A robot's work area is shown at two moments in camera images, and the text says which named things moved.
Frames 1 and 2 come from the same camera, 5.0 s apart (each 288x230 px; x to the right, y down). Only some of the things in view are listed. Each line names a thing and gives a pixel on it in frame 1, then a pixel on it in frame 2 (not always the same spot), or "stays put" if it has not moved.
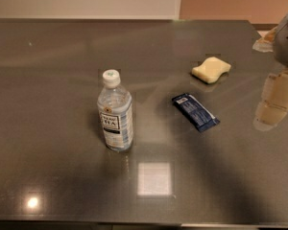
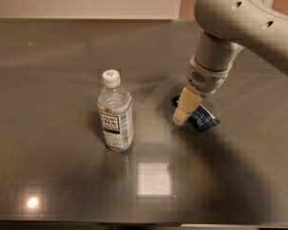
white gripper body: (287, 47) to (205, 78)
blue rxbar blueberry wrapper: (202, 119) stays put
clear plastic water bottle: (115, 111) stays put
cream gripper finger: (280, 94) to (189, 102)
